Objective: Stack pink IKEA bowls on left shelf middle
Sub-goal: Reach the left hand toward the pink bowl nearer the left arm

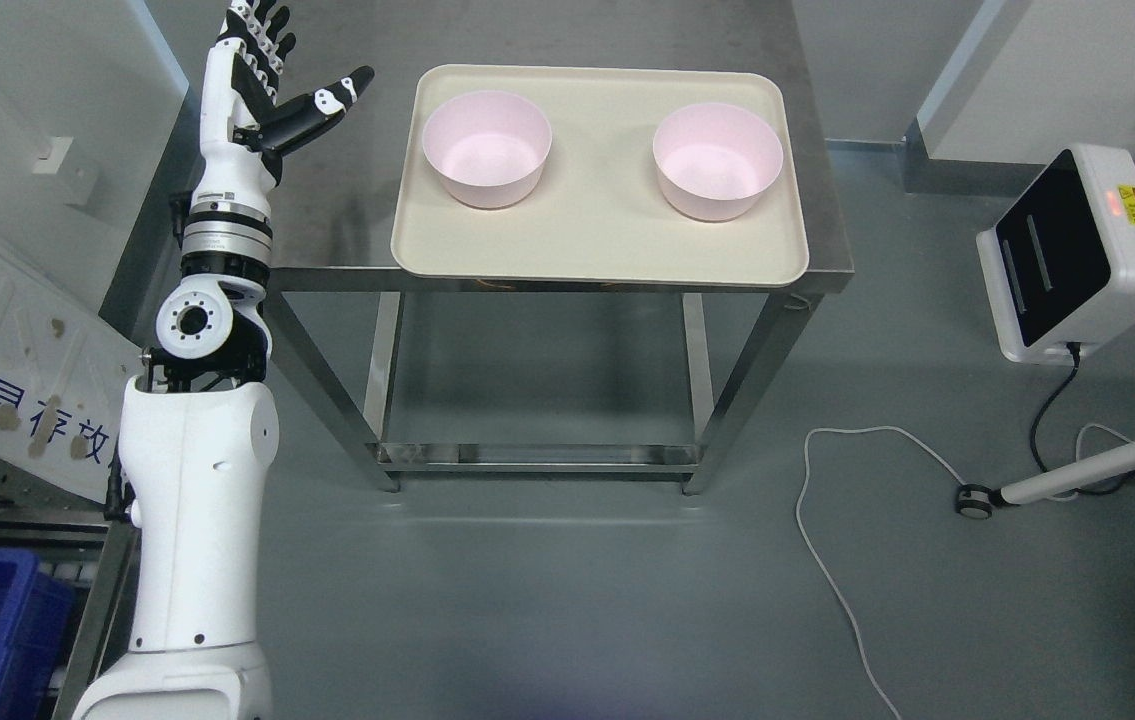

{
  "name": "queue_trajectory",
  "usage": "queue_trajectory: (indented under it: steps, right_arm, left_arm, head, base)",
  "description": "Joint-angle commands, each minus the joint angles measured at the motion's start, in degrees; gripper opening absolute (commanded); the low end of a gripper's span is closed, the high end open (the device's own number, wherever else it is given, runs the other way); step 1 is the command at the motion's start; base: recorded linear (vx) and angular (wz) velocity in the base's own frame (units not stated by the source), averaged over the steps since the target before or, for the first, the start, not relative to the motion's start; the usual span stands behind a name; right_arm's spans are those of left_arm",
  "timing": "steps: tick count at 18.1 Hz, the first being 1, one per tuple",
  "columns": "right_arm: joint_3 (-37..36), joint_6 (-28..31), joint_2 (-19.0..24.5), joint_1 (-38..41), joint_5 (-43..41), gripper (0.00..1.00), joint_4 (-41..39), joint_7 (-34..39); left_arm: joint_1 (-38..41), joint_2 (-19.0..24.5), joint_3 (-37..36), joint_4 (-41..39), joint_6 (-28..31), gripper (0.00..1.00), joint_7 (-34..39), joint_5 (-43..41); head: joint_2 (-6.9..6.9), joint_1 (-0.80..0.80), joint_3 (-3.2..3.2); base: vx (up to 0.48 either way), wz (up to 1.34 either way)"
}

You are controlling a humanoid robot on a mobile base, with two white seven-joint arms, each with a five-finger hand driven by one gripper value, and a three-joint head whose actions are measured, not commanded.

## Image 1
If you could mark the stainless steel table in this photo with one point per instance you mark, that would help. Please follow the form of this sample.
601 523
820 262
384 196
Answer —
332 235

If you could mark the pink bowl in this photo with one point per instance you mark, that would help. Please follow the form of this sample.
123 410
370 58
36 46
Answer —
488 148
715 160

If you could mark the white black box device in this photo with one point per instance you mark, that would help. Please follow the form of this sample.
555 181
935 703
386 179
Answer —
1059 265

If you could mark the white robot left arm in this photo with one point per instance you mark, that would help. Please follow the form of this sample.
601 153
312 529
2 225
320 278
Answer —
199 433

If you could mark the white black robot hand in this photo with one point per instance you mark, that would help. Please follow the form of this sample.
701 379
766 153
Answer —
245 131

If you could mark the cream plastic tray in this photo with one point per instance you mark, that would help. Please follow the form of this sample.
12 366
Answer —
597 214

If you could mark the white labelled shelf sign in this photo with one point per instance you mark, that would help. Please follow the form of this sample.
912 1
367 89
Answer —
62 377

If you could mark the white wall socket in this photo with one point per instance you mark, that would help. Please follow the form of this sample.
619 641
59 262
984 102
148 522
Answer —
54 160

